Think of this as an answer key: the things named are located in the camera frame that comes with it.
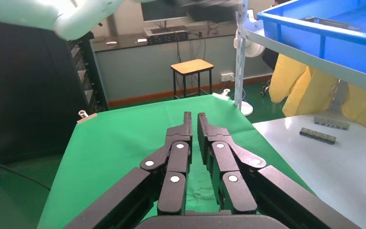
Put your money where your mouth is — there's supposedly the blue plastic tray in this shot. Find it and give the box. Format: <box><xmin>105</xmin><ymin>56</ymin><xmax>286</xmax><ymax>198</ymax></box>
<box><xmin>257</xmin><ymin>0</ymin><xmax>366</xmax><ymax>80</ymax></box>

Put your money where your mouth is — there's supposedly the green table cloth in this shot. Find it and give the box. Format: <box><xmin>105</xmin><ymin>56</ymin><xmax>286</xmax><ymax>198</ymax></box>
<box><xmin>37</xmin><ymin>94</ymin><xmax>315</xmax><ymax>229</ymax></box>

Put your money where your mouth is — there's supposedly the large black panel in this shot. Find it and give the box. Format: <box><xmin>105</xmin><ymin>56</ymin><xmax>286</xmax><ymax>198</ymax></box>
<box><xmin>0</xmin><ymin>17</ymin><xmax>91</xmax><ymax>165</ymax></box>

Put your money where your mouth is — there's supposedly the wooden stool with black legs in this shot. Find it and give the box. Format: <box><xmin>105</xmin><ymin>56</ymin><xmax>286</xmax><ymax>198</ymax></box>
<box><xmin>170</xmin><ymin>59</ymin><xmax>214</xmax><ymax>99</ymax></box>

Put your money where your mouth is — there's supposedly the stamped sheet metal part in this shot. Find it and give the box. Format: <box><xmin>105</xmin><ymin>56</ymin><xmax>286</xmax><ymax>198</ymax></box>
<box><xmin>305</xmin><ymin>16</ymin><xmax>350</xmax><ymax>30</ymax></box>

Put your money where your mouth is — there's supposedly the black computer monitor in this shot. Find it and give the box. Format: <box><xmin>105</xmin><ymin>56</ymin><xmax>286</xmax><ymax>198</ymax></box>
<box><xmin>140</xmin><ymin>0</ymin><xmax>188</xmax><ymax>23</ymax></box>

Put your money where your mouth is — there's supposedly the white standing fan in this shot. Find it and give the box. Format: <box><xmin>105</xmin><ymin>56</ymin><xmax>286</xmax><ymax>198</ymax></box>
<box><xmin>233</xmin><ymin>30</ymin><xmax>266</xmax><ymax>117</ymax></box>

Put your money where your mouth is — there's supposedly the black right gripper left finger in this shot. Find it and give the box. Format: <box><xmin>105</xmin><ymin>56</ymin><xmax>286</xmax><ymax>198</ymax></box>
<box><xmin>63</xmin><ymin>111</ymin><xmax>193</xmax><ymax>229</ymax></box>

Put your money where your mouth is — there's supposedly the yellow woven sack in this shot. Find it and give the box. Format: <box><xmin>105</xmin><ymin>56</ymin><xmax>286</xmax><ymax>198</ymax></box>
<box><xmin>269</xmin><ymin>53</ymin><xmax>366</xmax><ymax>129</ymax></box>

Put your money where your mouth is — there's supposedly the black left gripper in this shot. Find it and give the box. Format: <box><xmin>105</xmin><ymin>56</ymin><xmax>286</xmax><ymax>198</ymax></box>
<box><xmin>183</xmin><ymin>0</ymin><xmax>244</xmax><ymax>23</ymax></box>

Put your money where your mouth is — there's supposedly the black drawer rack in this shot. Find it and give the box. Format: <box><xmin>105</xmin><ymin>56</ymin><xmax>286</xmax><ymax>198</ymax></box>
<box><xmin>68</xmin><ymin>31</ymin><xmax>110</xmax><ymax>115</ymax></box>

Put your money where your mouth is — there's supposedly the black floor cable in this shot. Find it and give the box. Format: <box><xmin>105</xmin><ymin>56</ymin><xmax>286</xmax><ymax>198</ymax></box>
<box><xmin>0</xmin><ymin>153</ymin><xmax>51</xmax><ymax>191</ymax></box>

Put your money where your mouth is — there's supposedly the grey counter with dark top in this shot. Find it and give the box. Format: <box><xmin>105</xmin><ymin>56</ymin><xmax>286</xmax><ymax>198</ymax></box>
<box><xmin>91</xmin><ymin>23</ymin><xmax>275</xmax><ymax>108</ymax></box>

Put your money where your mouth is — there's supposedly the grey metal connector strip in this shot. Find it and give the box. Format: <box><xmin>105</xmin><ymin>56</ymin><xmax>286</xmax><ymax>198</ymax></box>
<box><xmin>299</xmin><ymin>127</ymin><xmax>337</xmax><ymax>146</ymax></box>
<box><xmin>313</xmin><ymin>116</ymin><xmax>351</xmax><ymax>131</ymax></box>

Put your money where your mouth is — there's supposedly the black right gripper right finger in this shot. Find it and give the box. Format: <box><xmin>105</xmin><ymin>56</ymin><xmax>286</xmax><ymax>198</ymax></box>
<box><xmin>197</xmin><ymin>112</ymin><xmax>362</xmax><ymax>229</ymax></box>

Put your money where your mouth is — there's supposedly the silver binder clip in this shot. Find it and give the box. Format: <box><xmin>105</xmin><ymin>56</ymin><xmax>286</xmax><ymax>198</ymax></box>
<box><xmin>212</xmin><ymin>88</ymin><xmax>232</xmax><ymax>101</ymax></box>
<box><xmin>76</xmin><ymin>110</ymin><xmax>98</xmax><ymax>124</ymax></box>

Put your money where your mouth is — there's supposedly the black office chair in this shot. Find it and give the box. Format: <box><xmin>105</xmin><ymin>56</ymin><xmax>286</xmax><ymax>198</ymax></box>
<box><xmin>260</xmin><ymin>47</ymin><xmax>280</xmax><ymax>95</ymax></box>

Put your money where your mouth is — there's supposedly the black rack device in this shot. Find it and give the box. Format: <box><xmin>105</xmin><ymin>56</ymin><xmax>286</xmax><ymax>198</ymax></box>
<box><xmin>145</xmin><ymin>30</ymin><xmax>189</xmax><ymax>45</ymax></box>

